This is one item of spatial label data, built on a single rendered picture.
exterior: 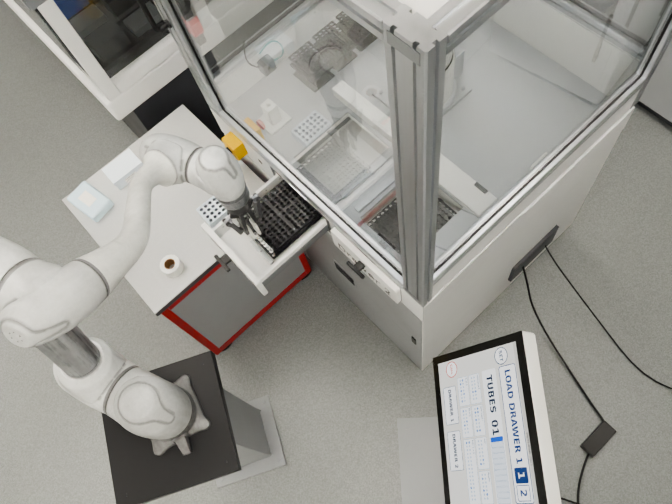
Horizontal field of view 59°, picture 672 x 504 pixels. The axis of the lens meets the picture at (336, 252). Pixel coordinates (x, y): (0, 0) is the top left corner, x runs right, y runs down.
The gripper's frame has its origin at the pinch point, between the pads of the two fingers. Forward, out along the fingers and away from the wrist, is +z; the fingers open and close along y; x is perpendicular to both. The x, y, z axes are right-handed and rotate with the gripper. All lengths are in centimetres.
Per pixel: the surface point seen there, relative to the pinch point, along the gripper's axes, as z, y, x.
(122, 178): 16, 19, -59
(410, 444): 93, 3, 71
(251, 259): 12.6, 5.6, 1.4
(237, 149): 5.9, -16.1, -30.4
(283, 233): 6.0, -6.8, 5.1
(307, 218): 5.8, -15.7, 6.7
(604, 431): 91, -55, 119
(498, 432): -16, -6, 91
